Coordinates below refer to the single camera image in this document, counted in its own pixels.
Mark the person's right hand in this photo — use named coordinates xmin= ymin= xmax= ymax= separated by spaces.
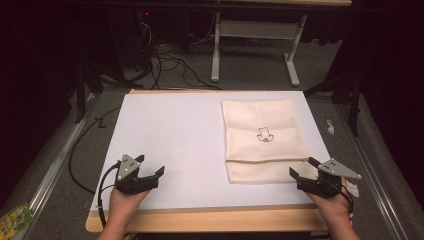
xmin=304 ymin=177 xmax=355 ymax=228

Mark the bundle of black floor cables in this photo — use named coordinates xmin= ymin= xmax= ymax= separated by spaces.
xmin=131 ymin=9 xmax=223 ymax=91

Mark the white table cover sheet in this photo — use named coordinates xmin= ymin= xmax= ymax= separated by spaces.
xmin=90 ymin=90 xmax=335 ymax=212

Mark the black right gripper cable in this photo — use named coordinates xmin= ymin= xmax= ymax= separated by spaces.
xmin=339 ymin=184 xmax=356 ymax=219

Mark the black floor cable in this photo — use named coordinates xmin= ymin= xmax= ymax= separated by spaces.
xmin=68 ymin=105 xmax=122 ymax=196

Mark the green printed packet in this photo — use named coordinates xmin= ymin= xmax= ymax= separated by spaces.
xmin=0 ymin=201 xmax=35 ymax=239

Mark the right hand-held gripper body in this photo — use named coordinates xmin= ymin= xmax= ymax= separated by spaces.
xmin=295 ymin=158 xmax=363 ymax=200

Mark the white cable tag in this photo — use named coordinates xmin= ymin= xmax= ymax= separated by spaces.
xmin=345 ymin=180 xmax=361 ymax=198

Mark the white metal table frame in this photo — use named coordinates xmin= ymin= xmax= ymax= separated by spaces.
xmin=210 ymin=11 xmax=308 ymax=88

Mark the black stand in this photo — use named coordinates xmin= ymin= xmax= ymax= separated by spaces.
xmin=73 ymin=61 xmax=105 ymax=125
xmin=303 ymin=64 xmax=365 ymax=137

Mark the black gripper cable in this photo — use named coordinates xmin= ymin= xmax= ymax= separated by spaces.
xmin=339 ymin=184 xmax=356 ymax=219
xmin=96 ymin=160 xmax=122 ymax=230

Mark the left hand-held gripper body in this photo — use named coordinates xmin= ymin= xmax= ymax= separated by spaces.
xmin=114 ymin=153 xmax=160 ymax=196

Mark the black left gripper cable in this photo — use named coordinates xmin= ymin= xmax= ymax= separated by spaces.
xmin=96 ymin=160 xmax=122 ymax=230

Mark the person's left hand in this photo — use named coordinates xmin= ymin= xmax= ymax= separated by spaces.
xmin=107 ymin=185 xmax=152 ymax=231

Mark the cream cloth with drawing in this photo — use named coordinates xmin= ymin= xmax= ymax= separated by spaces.
xmin=221 ymin=97 xmax=318 ymax=184

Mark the metal floor rail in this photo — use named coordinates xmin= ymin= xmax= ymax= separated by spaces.
xmin=18 ymin=92 xmax=99 ymax=240
xmin=334 ymin=102 xmax=412 ymax=240

